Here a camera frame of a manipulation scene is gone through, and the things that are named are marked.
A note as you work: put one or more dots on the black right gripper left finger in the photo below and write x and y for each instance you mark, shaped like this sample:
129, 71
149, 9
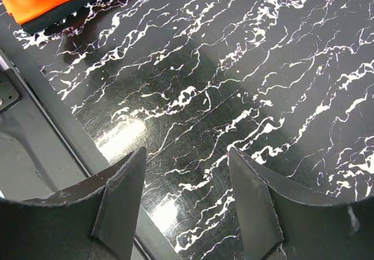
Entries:
116, 221

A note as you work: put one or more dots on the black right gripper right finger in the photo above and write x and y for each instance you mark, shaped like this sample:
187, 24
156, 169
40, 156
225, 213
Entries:
259, 224

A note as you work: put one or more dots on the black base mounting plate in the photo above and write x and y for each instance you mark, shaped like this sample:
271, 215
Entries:
52, 174

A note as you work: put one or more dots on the folded black t shirt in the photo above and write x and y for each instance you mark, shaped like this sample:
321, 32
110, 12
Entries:
53, 16

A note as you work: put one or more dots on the folded orange t shirt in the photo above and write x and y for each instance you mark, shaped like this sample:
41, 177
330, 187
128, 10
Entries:
26, 10

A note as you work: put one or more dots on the aluminium frame rail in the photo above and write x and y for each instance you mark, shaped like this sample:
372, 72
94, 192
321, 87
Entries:
6, 63

